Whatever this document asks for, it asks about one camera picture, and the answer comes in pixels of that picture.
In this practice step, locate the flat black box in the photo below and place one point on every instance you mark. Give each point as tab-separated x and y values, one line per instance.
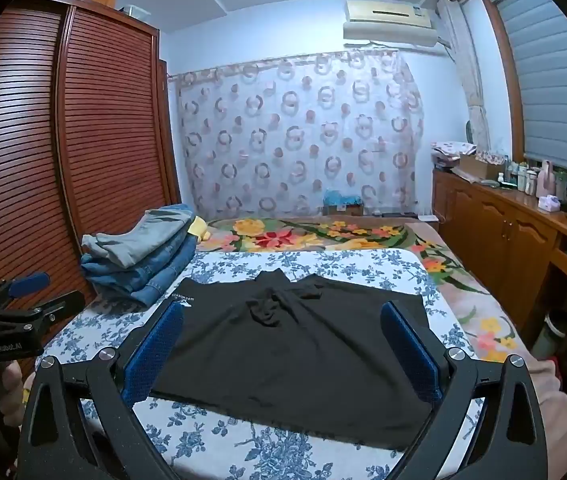
398	214

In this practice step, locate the cardboard box with blue cloth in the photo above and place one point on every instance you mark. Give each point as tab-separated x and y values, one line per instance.
342	202

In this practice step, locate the folded blue jeans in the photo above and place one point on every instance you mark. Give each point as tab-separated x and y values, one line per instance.
163	266
158	290

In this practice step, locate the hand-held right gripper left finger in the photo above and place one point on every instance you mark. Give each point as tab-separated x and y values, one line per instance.
156	350

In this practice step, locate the black pants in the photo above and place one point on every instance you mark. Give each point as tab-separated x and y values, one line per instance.
288	360

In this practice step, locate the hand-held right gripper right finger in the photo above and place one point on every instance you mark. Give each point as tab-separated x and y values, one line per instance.
408	350

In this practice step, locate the wooden louvered wardrobe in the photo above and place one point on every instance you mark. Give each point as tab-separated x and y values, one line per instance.
108	135

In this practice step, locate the beige side curtain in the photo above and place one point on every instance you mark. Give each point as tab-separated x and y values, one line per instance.
471	85

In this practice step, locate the wooden window frame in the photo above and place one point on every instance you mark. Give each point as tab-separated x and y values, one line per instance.
506	70

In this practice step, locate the grey trash bin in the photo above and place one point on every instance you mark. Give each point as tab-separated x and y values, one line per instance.
551	335

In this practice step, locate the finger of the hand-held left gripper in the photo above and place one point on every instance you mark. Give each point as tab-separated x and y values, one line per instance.
58	305
28	282

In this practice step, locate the yellow plush toy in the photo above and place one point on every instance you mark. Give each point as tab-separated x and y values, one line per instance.
199	229

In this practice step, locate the row of toiletry bottles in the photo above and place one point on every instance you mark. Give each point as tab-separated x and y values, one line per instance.
518	177

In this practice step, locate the folded floral cloth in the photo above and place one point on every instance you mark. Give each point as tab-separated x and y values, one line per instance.
453	147

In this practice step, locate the small tissue box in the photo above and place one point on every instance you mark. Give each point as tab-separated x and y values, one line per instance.
549	203

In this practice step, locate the colourful floral blanket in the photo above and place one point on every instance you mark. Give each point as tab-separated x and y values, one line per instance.
283	235

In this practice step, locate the blue floral bedsheet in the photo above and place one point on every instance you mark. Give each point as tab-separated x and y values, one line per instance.
353	270

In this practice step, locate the wall air conditioner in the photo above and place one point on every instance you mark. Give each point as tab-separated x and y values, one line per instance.
388	20

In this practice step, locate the grey window blind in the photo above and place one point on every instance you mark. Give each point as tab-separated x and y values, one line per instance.
553	85

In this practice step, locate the open cardboard box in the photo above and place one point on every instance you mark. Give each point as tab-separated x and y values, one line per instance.
478	167

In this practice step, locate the wooden sideboard cabinet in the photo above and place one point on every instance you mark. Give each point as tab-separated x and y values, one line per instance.
493	225

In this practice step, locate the circle-patterned sheer curtain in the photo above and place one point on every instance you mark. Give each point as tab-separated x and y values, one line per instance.
288	135

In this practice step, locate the folded grey pants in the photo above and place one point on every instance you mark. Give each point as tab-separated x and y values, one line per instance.
153	237

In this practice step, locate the flat white box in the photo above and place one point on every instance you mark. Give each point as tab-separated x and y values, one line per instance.
428	218

